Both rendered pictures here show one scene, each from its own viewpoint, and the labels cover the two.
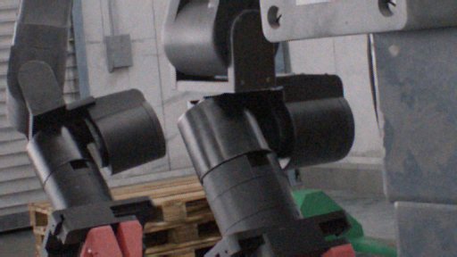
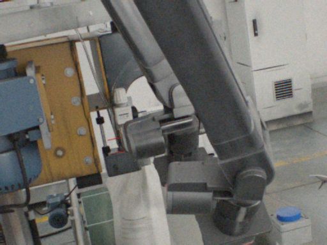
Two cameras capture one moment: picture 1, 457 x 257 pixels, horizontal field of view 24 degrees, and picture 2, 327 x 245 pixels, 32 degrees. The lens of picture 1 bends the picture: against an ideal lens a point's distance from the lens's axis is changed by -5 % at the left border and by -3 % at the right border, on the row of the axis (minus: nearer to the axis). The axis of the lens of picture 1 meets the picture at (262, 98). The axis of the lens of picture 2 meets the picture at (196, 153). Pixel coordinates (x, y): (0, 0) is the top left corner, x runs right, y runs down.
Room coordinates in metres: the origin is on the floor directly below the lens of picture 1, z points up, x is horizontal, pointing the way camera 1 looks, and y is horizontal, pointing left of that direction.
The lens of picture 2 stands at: (1.67, 0.41, 1.43)
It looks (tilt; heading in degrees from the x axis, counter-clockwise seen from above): 17 degrees down; 202
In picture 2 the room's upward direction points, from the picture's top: 9 degrees counter-clockwise
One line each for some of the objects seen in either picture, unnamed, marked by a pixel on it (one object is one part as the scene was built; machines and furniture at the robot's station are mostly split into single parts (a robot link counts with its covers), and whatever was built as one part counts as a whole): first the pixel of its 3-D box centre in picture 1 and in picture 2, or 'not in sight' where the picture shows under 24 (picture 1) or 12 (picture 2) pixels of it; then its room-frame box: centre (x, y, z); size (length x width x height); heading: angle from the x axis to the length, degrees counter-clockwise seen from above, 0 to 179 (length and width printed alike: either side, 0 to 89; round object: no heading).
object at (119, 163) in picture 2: not in sight; (121, 160); (0.53, -0.25, 1.04); 0.08 x 0.06 x 0.05; 125
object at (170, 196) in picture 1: (144, 204); not in sight; (6.37, 0.76, 0.36); 1.20 x 0.82 x 0.14; 121
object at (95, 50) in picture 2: not in sight; (89, 69); (0.48, -0.32, 1.26); 0.22 x 0.05 x 0.16; 35
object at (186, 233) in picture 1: (151, 227); not in sight; (6.41, 0.74, 0.22); 1.21 x 0.84 x 0.14; 125
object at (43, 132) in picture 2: not in sight; (33, 100); (0.69, -0.34, 1.23); 0.28 x 0.07 x 0.16; 35
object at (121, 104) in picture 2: not in sight; (126, 121); (0.56, -0.20, 1.14); 0.05 x 0.04 x 0.16; 125
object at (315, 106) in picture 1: (264, 90); (158, 120); (0.81, 0.00, 1.20); 0.11 x 0.09 x 0.12; 127
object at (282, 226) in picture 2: not in sight; (290, 227); (0.42, 0.11, 0.81); 0.08 x 0.08 x 0.06; 35
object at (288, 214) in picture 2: not in sight; (288, 215); (0.42, 0.11, 0.84); 0.06 x 0.06 x 0.02
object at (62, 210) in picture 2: not in sight; (60, 208); (-0.70, -1.40, 0.35); 0.30 x 0.15 x 0.15; 35
